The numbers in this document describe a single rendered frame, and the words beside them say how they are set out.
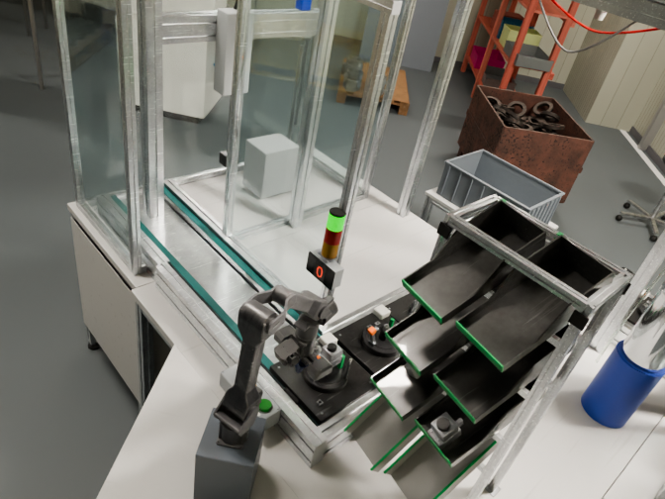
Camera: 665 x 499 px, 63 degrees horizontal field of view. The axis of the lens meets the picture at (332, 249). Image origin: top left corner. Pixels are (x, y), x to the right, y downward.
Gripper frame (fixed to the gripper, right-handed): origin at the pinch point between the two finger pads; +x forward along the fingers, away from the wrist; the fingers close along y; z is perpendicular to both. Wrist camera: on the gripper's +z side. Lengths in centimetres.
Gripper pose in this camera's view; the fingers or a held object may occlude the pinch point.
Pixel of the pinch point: (300, 363)
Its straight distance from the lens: 153.6
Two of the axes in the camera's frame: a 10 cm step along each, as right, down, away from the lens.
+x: -1.8, 8.0, 5.8
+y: 6.6, 5.3, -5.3
